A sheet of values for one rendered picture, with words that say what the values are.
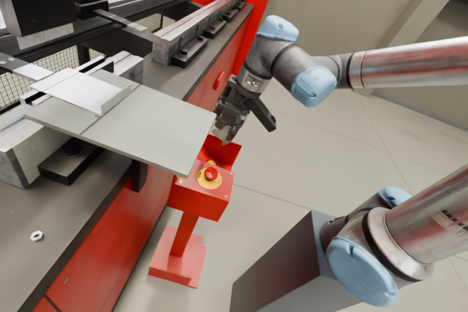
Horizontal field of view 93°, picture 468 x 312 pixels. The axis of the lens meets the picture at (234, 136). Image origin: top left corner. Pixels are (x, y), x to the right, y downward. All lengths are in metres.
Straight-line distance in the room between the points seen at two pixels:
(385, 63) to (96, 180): 0.58
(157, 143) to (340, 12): 3.99
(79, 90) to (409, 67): 0.58
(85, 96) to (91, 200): 0.18
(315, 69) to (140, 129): 0.32
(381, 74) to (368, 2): 3.81
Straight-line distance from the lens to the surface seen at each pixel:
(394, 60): 0.51
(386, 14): 4.44
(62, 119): 0.44
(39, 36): 0.46
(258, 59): 0.49
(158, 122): 0.43
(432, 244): 0.43
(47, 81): 0.52
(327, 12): 4.18
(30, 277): 0.45
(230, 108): 0.55
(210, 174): 0.62
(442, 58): 0.50
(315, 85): 0.42
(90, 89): 0.50
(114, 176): 0.51
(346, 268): 0.49
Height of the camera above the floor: 1.29
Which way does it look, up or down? 40 degrees down
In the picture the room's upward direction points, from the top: 24 degrees clockwise
